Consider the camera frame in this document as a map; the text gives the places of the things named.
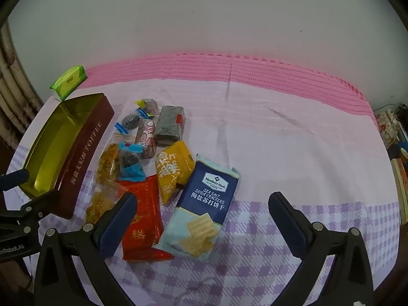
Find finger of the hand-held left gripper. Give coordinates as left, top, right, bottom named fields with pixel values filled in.
left=0, top=190, right=62, bottom=239
left=0, top=170, right=30, bottom=192

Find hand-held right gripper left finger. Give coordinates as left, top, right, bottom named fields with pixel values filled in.
left=33, top=192, right=138, bottom=306

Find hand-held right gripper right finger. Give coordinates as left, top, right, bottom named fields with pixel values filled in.
left=268, top=192, right=375, bottom=306

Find red snack packet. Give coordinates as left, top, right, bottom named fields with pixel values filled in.
left=116, top=175, right=175, bottom=262

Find clear packet of golden snacks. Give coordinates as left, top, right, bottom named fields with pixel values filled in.
left=84, top=143, right=128, bottom=225

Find blue candy wrapper red label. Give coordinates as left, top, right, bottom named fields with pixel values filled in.
left=118, top=142, right=146, bottom=181

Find brown rectangular tin box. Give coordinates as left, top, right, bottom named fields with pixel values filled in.
left=22, top=93, right=115, bottom=220

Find navy cracker packet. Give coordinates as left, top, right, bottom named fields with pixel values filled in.
left=158, top=154, right=241, bottom=262

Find yellow snack packet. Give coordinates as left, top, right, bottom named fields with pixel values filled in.
left=155, top=140, right=196, bottom=206

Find pink patterned snack packet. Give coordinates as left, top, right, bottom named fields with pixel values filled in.
left=134, top=118, right=157, bottom=160

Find small blue dark candy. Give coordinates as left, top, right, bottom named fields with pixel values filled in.
left=114, top=115, right=142, bottom=134

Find grey packet with red label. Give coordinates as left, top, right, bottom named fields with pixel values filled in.
left=155, top=105, right=187, bottom=147

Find clear candy wrapper yellow edges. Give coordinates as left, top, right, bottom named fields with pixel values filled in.
left=134, top=98, right=161, bottom=117

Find beige curtain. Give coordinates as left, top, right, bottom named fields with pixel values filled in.
left=0, top=22, right=43, bottom=154

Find pink and purple checked bedsheet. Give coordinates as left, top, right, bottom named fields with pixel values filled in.
left=6, top=53, right=400, bottom=306

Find green tissue pack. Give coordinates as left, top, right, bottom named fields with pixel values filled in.
left=49, top=65, right=87, bottom=102

